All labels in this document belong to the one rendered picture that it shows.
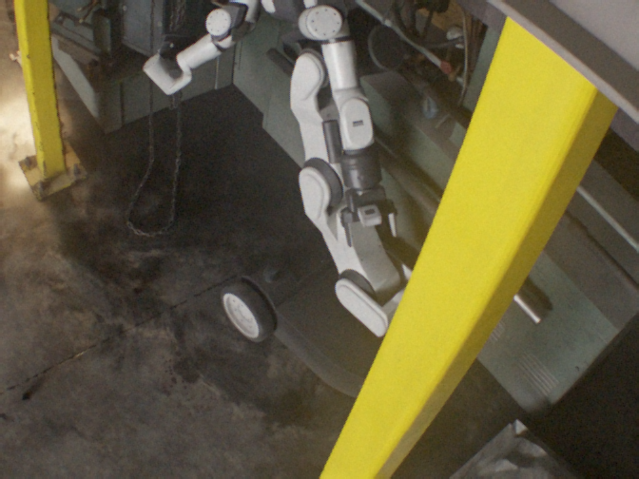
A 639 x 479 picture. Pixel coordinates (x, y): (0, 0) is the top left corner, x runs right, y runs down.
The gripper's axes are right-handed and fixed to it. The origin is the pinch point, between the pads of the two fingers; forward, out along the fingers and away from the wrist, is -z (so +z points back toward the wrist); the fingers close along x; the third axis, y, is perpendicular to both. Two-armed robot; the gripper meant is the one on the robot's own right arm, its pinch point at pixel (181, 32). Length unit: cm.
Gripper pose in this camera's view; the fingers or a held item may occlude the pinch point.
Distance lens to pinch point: 229.2
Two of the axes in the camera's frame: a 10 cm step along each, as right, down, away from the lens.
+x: 9.9, 1.5, 0.5
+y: 1.3, -6.3, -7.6
